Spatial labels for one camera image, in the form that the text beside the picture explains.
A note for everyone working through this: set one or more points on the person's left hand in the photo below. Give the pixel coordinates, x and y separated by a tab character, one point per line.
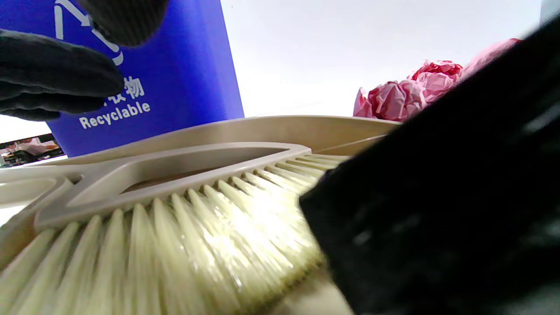
52	74

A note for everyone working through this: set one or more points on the person's right hand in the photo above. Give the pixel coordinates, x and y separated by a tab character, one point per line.
127	19

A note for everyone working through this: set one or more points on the blue recycling bin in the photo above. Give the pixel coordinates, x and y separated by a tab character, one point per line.
188	65

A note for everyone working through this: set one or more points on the beige plastic dustpan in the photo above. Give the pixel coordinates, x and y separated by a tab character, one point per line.
306	131

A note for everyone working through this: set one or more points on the pile of pink paper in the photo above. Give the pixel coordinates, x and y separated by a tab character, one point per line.
393	100

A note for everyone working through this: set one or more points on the black plastic bin bag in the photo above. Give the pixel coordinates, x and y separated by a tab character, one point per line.
437	197

